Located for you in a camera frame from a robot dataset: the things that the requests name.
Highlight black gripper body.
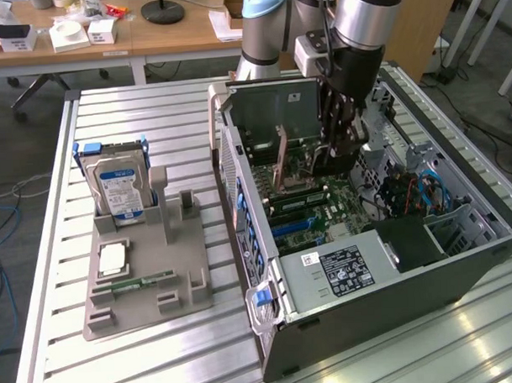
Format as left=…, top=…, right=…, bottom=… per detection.
left=317, top=42, right=388, bottom=113

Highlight low profile graphics card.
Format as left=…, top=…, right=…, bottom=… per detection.
left=272, top=121, right=361, bottom=194

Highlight silver perforated disk bay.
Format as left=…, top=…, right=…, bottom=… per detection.
left=347, top=110, right=414, bottom=193

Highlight CPU socket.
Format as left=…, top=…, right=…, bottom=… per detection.
left=272, top=164, right=315, bottom=197

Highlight wooden cabinet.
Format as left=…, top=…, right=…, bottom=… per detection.
left=375, top=0, right=465, bottom=84

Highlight green motherboard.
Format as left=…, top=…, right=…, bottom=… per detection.
left=241, top=126, right=375, bottom=259

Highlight RAM stick with white labels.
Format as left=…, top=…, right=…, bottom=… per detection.
left=265, top=189, right=330, bottom=214

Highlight black power adapter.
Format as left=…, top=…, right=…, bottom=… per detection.
left=432, top=66, right=458, bottom=87

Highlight blue expansion slot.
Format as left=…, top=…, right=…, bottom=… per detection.
left=271, top=219, right=318, bottom=239

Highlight blue card retainer clips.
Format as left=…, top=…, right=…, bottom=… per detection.
left=234, top=176, right=267, bottom=286

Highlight white paper stack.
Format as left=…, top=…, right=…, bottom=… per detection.
left=208, top=8, right=245, bottom=44

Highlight brown cardboard box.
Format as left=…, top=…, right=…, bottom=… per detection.
left=224, top=0, right=245, bottom=20

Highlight grey power supply unit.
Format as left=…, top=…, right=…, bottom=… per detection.
left=277, top=229, right=404, bottom=317

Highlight wooden office desk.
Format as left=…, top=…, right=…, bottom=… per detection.
left=129, top=0, right=365, bottom=86
left=0, top=0, right=135, bottom=91

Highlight blue case latch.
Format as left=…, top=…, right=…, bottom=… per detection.
left=250, top=282, right=272, bottom=309

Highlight open dark grey PC case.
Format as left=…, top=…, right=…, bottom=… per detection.
left=206, top=55, right=512, bottom=383

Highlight black round lamp base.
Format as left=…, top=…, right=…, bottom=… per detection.
left=139, top=0, right=187, bottom=27

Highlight grey parts rack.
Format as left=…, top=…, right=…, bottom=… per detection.
left=77, top=163, right=216, bottom=342

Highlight hard disk with blue caddy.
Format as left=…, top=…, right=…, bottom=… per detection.
left=71, top=135, right=154, bottom=229

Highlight red packet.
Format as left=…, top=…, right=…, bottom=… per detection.
left=105, top=2, right=130, bottom=18

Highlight small white labelled box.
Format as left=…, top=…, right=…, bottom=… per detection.
left=86, top=18, right=119, bottom=46

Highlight green RAM stick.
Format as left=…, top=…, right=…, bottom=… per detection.
left=109, top=273, right=177, bottom=293

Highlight silver CPU chip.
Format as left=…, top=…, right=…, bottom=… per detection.
left=97, top=242, right=130, bottom=277

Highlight dark bag of parts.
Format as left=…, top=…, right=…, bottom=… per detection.
left=82, top=0, right=104, bottom=18

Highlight white square holder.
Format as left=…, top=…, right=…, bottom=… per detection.
left=47, top=19, right=92, bottom=54

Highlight black chair base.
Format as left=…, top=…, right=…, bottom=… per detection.
left=6, top=69, right=112, bottom=122

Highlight white box black top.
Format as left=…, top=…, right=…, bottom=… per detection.
left=0, top=23, right=39, bottom=54

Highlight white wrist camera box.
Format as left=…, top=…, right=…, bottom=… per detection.
left=293, top=29, right=342, bottom=80

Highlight black camera cable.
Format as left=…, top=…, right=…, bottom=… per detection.
left=319, top=0, right=340, bottom=79

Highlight black wire bundle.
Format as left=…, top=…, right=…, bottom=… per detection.
left=356, top=169, right=409, bottom=223

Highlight red wire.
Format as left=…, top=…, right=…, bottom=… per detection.
left=403, top=173, right=422, bottom=216

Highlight blue wire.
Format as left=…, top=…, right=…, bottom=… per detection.
left=417, top=167, right=454, bottom=215

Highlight white table frame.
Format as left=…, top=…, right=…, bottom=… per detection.
left=438, top=0, right=512, bottom=98

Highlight black plastic air duct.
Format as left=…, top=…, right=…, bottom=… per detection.
left=371, top=212, right=450, bottom=275

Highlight black floor cables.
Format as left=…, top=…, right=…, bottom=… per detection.
left=420, top=71, right=512, bottom=179

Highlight silver metal drive bracket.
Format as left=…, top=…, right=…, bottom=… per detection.
left=421, top=202, right=499, bottom=259

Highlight white floor cable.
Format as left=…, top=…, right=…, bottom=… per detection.
left=0, top=171, right=55, bottom=200

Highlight blue floor cable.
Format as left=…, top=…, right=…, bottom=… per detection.
left=0, top=198, right=25, bottom=358

